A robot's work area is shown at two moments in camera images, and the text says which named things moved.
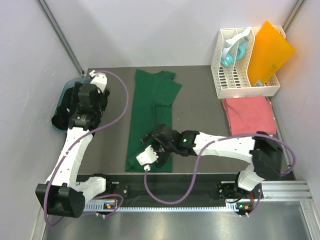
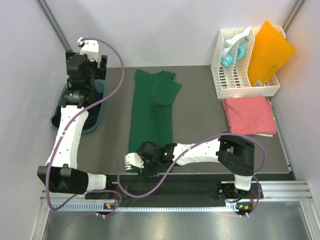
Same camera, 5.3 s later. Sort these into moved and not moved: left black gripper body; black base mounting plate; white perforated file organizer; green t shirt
Moved: left black gripper body
Not moved: black base mounting plate; green t shirt; white perforated file organizer
